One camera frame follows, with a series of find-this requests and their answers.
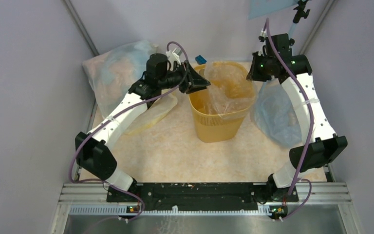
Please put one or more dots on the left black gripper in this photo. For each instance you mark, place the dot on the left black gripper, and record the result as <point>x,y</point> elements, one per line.
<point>192,81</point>

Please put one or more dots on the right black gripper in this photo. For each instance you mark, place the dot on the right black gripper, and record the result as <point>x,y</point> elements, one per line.
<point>252,75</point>

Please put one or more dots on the clear plastic trash bag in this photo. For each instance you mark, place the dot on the clear plastic trash bag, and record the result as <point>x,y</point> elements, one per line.
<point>230,94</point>

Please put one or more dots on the yellow plastic trash bin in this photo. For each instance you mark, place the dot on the yellow plastic trash bin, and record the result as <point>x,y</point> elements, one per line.
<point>210,128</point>

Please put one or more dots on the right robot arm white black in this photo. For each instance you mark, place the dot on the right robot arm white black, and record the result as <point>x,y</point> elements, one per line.
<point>294,72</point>

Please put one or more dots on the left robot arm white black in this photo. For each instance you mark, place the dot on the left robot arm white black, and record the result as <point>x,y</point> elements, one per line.
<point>161,77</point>

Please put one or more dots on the blue toy brick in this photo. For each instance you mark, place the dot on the blue toy brick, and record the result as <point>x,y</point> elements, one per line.
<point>200,60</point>

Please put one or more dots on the yellow plastic bag on floor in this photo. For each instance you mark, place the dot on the yellow plastic bag on floor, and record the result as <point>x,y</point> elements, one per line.
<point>153,115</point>

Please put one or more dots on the blue stuffed bag right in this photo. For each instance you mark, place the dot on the blue stuffed bag right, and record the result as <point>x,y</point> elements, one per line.
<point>274,115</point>

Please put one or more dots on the light blue tripod stand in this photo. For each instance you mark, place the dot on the light blue tripod stand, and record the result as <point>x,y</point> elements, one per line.
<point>301,13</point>

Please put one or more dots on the large stuffed bag left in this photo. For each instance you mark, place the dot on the large stuffed bag left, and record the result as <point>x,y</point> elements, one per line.
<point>112,73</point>

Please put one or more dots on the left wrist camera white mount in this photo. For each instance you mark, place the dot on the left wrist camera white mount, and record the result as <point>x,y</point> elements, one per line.
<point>174,56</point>

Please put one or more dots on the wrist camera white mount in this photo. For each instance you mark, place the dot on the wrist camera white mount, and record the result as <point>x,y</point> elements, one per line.
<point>263,35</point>
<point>174,56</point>

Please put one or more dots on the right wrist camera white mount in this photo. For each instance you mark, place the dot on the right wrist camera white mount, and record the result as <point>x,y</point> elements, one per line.
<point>263,35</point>

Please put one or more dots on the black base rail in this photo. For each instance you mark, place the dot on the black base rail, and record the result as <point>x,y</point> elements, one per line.
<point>236,196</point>

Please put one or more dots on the white cable duct strip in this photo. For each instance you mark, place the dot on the white cable duct strip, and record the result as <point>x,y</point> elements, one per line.
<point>123,210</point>

